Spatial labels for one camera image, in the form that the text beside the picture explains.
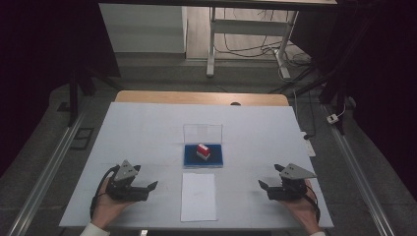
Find blue ink pad box clear lid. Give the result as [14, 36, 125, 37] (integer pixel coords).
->
[182, 123, 225, 169]

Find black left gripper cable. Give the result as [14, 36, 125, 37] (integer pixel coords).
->
[89, 164, 121, 220]

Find metal floor rail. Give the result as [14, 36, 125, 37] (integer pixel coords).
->
[6, 97, 93, 236]
[322, 103, 396, 236]

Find black stand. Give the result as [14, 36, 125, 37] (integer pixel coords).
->
[66, 63, 123, 128]
[268, 63, 349, 136]

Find black floor frame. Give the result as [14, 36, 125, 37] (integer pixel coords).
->
[69, 127, 95, 151]

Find large white table cover sheet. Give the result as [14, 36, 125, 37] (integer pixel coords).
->
[58, 101, 335, 230]

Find person's left hand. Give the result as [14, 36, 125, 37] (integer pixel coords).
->
[91, 177, 139, 230]

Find dark curtain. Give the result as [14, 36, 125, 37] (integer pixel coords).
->
[0, 0, 122, 179]
[289, 0, 417, 200]

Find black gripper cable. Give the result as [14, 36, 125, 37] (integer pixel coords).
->
[303, 186, 322, 224]
[89, 164, 121, 220]

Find red stamp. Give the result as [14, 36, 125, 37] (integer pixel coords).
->
[196, 143, 211, 161]

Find black floor cables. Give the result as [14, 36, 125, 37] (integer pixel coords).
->
[214, 8, 313, 68]

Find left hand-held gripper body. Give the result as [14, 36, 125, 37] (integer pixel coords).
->
[106, 159, 150, 202]

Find white adapter with cable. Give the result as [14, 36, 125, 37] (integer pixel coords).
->
[326, 102, 347, 125]

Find white desk frame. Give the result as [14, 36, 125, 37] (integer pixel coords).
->
[97, 0, 338, 80]

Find person's right hand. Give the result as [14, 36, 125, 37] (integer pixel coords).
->
[279, 178, 324, 235]

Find small white paper sheet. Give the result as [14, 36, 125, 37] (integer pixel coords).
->
[179, 172, 218, 223]

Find black cable with plug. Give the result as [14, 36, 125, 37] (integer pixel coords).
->
[302, 89, 319, 141]

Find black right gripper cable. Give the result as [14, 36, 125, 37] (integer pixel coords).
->
[303, 186, 322, 224]

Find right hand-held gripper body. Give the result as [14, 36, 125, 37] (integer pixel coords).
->
[267, 162, 318, 202]

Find wooden table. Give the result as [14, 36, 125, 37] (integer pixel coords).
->
[114, 89, 290, 107]

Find white cabinet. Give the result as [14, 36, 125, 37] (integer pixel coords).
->
[98, 3, 188, 54]

